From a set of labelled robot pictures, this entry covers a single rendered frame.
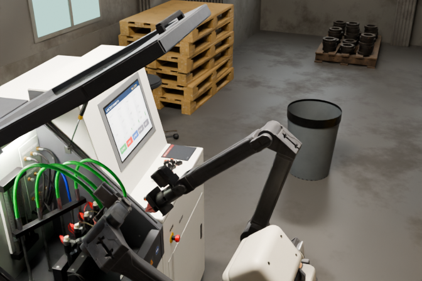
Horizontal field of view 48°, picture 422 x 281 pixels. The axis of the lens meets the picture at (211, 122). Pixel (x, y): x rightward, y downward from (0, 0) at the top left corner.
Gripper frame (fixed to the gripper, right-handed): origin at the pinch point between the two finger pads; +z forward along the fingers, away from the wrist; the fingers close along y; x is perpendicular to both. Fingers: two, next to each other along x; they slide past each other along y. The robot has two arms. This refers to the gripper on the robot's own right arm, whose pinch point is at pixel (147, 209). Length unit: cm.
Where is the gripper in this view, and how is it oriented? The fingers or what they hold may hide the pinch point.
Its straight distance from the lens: 184.7
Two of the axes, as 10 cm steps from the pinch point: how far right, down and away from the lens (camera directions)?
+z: -6.3, 4.9, 6.1
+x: -4.8, 3.7, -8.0
